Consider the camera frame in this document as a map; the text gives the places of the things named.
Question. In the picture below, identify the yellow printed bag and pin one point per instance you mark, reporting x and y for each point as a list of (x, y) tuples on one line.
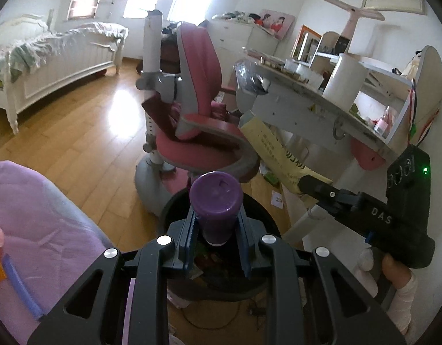
[(271, 143)]

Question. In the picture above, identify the person's right hand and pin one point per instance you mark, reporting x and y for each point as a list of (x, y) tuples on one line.
[(395, 271)]

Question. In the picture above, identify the purple bottle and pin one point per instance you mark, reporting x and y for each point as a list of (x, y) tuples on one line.
[(215, 201)]

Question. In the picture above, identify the clear plastic bag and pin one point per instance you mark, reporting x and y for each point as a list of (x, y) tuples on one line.
[(251, 77)]

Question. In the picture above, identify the orange framed board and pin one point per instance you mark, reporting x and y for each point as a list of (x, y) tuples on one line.
[(301, 37)]

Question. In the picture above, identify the white dresser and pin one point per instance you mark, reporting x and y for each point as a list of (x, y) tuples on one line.
[(235, 34)]

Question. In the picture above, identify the clutter pile on dresser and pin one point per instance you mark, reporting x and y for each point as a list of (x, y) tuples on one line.
[(237, 16)]

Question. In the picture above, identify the purple tablecloth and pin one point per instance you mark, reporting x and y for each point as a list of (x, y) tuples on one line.
[(44, 222)]

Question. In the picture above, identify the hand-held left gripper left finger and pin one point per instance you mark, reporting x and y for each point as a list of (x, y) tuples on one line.
[(187, 239)]

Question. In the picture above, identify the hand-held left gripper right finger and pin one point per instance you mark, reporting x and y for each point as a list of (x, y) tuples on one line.
[(244, 246)]

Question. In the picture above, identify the pink desk lamp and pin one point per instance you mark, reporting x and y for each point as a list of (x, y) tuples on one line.
[(354, 14)]

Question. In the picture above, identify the cream plush toy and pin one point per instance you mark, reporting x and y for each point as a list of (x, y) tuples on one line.
[(411, 64)]

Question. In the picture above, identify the pink figure poster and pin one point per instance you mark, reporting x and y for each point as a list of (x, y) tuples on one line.
[(276, 23)]

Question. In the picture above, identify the grey study desk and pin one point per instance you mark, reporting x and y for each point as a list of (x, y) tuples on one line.
[(296, 107)]

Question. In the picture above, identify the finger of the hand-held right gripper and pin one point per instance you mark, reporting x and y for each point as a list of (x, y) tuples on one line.
[(316, 190)]

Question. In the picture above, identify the white paper roll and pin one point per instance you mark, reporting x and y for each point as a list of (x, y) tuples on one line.
[(345, 79)]

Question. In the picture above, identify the white bed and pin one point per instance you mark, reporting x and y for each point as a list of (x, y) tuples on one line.
[(62, 75)]

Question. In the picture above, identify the black trash bin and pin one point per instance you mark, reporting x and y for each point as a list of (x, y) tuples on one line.
[(265, 219)]

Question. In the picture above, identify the blue tube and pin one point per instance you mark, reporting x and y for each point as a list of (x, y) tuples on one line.
[(21, 287)]

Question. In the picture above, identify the white paper sheet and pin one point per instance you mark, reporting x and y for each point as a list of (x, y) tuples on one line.
[(277, 200)]

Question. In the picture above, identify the pink and grey chair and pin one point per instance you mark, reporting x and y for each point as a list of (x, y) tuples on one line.
[(195, 79)]

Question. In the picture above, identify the green floor packet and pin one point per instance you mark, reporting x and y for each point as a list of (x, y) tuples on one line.
[(271, 176)]

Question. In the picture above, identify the striped medal ribbon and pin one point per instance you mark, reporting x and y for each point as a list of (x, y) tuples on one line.
[(422, 125)]

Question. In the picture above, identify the small pink bottle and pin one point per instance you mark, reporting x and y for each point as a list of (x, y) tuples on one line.
[(382, 120)]

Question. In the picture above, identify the floral quilt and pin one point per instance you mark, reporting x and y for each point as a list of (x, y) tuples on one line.
[(44, 46)]

